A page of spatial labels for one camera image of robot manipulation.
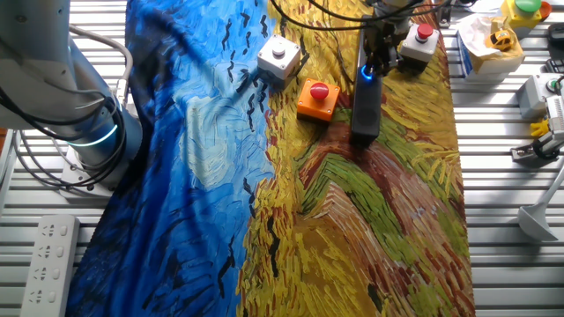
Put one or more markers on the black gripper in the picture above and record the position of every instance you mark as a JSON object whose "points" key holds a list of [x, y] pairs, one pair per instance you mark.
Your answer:
{"points": [[381, 39]]}

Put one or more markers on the blue-lit speaker knob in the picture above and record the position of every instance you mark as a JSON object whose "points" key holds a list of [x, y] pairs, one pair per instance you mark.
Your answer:
{"points": [[366, 77]]}

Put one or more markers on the black speaker bar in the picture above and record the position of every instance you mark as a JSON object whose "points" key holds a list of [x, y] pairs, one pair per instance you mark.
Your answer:
{"points": [[365, 114]]}

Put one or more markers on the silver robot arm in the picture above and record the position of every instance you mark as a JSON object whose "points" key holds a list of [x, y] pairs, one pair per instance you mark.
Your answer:
{"points": [[44, 66]]}

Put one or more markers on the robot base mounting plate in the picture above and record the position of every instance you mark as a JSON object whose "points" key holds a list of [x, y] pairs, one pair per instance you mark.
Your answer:
{"points": [[70, 171]]}

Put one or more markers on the grey box large red button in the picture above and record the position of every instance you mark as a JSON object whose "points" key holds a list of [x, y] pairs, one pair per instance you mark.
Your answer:
{"points": [[418, 49]]}

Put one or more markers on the orange box red button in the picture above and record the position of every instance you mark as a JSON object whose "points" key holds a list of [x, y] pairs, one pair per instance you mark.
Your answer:
{"points": [[315, 109]]}

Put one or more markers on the grey box small button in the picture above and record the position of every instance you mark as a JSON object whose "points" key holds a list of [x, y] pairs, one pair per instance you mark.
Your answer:
{"points": [[277, 65]]}

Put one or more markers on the tissue box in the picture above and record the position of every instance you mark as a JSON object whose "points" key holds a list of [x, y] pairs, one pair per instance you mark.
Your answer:
{"points": [[489, 66]]}

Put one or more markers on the yellow toy car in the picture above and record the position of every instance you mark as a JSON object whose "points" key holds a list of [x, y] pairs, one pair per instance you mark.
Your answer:
{"points": [[500, 40]]}

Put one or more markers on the yellow box green button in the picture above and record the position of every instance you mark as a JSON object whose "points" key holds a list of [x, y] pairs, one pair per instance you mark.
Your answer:
{"points": [[520, 19]]}

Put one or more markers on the grey control box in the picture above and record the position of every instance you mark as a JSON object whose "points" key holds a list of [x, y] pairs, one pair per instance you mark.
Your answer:
{"points": [[531, 94]]}

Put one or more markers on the painted wheatfield print cloth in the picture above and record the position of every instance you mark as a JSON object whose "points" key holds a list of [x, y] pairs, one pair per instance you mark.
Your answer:
{"points": [[352, 220]]}

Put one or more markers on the metal clamp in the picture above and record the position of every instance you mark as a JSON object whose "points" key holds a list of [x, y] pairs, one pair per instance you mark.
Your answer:
{"points": [[524, 152]]}

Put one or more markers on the yellow plastic piece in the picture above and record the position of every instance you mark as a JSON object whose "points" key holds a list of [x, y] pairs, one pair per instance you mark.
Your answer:
{"points": [[539, 128]]}

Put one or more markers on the black remote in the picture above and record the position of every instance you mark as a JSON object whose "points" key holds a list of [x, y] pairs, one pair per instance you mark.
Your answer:
{"points": [[555, 65]]}

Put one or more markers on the black box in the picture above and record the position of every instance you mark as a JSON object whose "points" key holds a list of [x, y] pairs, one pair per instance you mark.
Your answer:
{"points": [[556, 33]]}

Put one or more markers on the white ribbed device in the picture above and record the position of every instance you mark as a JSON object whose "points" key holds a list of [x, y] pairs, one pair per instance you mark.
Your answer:
{"points": [[556, 112]]}

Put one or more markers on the white power strip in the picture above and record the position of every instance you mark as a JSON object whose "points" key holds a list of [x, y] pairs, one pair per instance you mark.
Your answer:
{"points": [[48, 264]]}

